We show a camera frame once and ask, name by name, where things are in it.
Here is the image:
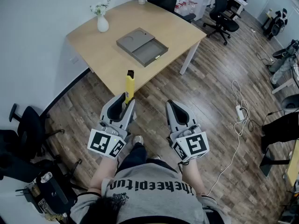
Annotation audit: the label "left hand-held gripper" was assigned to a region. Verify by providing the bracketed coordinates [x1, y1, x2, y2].
[87, 92, 136, 160]

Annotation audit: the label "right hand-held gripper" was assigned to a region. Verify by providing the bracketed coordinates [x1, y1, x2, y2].
[165, 99, 210, 162]

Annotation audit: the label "yellow and black marker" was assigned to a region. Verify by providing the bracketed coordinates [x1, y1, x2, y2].
[125, 70, 135, 105]

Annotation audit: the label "grey drawer organiser box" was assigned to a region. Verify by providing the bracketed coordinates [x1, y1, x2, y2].
[116, 27, 169, 68]

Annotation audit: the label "person's left forearm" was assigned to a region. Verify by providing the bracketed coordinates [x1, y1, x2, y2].
[87, 156, 119, 193]

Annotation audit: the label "person's right forearm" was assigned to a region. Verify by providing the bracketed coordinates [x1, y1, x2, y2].
[181, 160, 206, 196]

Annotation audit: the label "person's left shoe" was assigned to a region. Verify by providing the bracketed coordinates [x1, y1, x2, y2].
[132, 135, 144, 147]

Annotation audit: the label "person's dark trousers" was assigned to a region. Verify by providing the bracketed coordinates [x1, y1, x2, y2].
[116, 142, 178, 175]

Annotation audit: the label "white power strip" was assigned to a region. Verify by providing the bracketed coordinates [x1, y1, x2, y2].
[235, 105, 245, 122]

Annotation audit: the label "white table leg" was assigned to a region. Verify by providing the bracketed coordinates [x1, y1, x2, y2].
[179, 40, 201, 76]

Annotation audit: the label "white vase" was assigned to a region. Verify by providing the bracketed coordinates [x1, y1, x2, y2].
[97, 14, 110, 33]

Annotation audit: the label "person's grey printed t-shirt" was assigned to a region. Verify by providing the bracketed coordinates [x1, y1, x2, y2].
[70, 163, 231, 224]

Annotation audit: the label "black metal stand base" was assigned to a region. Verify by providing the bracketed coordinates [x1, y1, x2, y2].
[259, 147, 293, 177]

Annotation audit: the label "white flower bouquet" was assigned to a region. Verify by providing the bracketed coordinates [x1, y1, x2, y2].
[89, 0, 111, 16]

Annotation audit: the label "white desk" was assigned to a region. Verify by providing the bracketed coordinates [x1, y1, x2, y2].
[228, 0, 249, 14]

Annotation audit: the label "white cable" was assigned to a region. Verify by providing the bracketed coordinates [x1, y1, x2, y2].
[205, 79, 252, 196]

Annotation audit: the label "black cable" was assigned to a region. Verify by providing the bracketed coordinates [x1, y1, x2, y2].
[244, 110, 288, 133]

